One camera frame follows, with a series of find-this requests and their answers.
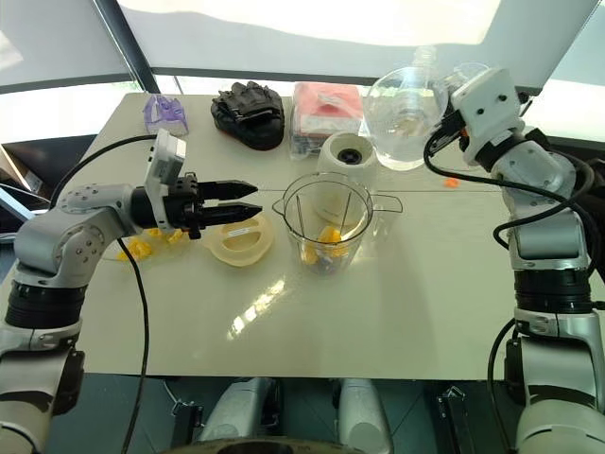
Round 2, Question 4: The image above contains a large clear glass flask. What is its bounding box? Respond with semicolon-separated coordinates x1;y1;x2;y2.
357;45;456;172

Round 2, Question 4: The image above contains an orange segment pile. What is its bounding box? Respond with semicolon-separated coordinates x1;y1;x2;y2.
114;237;156;264

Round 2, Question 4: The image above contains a silver robot leg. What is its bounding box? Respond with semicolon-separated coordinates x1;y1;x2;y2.
198;376;281;444
337;377;396;454

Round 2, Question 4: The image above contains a black metal bracket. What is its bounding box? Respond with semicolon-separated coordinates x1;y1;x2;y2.
171;399;205;444
436;385;475;454

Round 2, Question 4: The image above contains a black padded glove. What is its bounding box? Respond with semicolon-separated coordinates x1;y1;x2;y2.
209;80;286;152

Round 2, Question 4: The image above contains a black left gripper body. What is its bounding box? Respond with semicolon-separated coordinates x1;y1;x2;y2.
164;172;207;241

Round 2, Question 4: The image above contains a metal blender blade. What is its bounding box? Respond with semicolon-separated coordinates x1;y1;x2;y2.
309;257;342;278

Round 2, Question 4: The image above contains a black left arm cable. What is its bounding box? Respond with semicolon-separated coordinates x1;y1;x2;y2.
49;134;160;454

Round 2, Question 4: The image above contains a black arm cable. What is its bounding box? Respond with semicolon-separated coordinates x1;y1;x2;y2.
423;123;605;252
49;134;160;454

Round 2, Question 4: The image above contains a cream blender jar lid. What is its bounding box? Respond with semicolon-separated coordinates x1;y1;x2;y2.
203;215;277;269

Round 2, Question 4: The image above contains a clear blender jar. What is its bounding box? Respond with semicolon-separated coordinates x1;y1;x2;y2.
271;171;405;279

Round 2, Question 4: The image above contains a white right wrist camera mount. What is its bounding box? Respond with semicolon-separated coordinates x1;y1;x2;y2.
448;67;527;166

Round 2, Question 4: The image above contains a white blender base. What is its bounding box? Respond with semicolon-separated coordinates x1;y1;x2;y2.
315;131;380;226

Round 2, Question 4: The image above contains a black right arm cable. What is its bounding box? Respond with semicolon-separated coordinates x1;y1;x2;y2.
423;123;605;252

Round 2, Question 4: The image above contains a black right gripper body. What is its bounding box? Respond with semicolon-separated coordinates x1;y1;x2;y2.
437;106;472;148

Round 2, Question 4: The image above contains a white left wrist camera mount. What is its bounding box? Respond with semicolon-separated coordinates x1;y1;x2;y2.
143;128;188;234

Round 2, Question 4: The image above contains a pink packaged box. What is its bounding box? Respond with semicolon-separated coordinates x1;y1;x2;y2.
288;81;364;164

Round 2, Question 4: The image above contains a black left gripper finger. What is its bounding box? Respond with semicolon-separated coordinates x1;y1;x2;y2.
201;201;265;228
201;180;260;201

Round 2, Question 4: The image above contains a black window frame bar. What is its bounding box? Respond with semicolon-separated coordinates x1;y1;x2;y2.
91;0;164;95

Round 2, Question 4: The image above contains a purple clear plastic piece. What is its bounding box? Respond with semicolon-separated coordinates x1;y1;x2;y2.
143;93;190;138

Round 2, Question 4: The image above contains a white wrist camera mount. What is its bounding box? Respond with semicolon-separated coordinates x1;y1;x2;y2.
448;67;527;166
143;128;188;234

